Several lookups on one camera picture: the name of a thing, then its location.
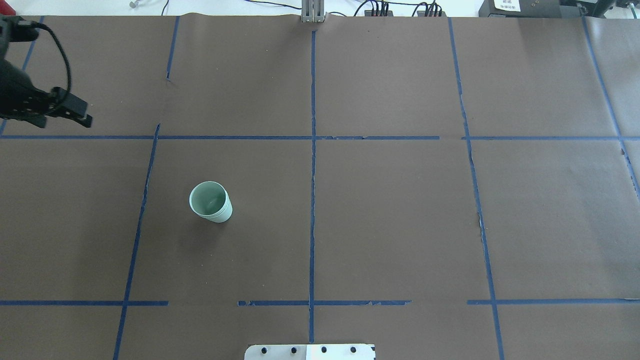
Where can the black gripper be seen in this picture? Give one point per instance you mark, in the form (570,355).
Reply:
(16,92)

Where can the mint green cup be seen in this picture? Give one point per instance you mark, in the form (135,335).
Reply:
(208,197)
(221,216)

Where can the black computer box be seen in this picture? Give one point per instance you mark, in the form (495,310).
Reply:
(520,9)

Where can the orange black power strip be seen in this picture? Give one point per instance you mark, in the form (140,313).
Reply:
(379,9)

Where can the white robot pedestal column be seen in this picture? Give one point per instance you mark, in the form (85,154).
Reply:
(336,351)

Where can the aluminium frame post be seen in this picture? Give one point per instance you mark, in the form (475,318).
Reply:
(313,11)

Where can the brown paper table cover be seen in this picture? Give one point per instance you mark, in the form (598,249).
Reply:
(445,188)

